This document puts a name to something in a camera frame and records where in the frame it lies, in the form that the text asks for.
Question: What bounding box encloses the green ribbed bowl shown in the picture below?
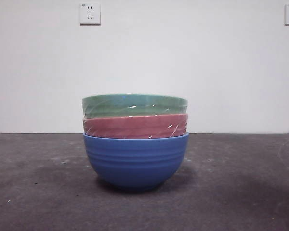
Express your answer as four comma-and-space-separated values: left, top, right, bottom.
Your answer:
81, 93, 189, 120

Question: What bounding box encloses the red ribbed bowl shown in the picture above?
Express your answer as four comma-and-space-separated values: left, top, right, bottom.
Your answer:
82, 113, 189, 140

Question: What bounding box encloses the blue ribbed bowl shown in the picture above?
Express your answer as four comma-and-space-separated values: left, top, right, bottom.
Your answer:
83, 131, 190, 193

